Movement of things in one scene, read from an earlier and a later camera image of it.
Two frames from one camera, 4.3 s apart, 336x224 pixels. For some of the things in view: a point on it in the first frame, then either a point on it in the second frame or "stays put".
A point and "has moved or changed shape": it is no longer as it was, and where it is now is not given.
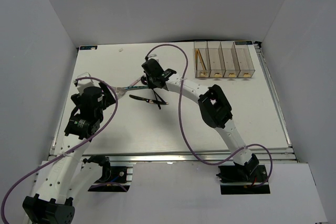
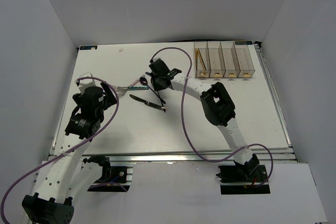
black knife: (149, 100) has moved or changed shape
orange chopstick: (203, 62) stays put
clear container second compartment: (216, 59) stays put
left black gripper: (108, 99) stays put
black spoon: (159, 106) has moved or changed shape
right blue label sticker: (243, 42) stays put
